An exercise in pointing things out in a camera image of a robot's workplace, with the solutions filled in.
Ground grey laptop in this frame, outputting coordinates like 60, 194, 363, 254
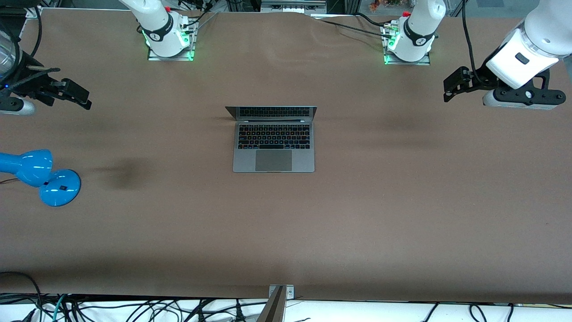
225, 106, 318, 174

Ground blue desk lamp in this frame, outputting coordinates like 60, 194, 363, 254
0, 149, 81, 207

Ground grey power strip box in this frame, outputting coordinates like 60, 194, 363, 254
261, 0, 328, 14

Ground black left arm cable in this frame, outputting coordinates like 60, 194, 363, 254
460, 0, 488, 88

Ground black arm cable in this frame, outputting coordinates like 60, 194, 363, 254
460, 0, 488, 88
18, 5, 44, 59

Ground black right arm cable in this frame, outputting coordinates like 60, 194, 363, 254
18, 5, 44, 59

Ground short black table cable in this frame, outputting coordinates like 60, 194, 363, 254
355, 13, 389, 26

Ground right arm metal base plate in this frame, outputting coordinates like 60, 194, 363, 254
147, 18, 197, 62

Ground long black table cable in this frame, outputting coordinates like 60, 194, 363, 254
320, 19, 391, 37

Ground black looped floor cable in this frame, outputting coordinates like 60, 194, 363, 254
0, 271, 44, 322

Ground teal floor cable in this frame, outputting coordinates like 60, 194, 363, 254
53, 294, 68, 322

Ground tangled black floor cables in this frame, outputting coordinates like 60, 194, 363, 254
45, 295, 269, 322

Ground small metal bracket plate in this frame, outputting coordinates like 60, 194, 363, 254
269, 284, 295, 299

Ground aluminium camera post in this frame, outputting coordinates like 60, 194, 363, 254
256, 286, 286, 322

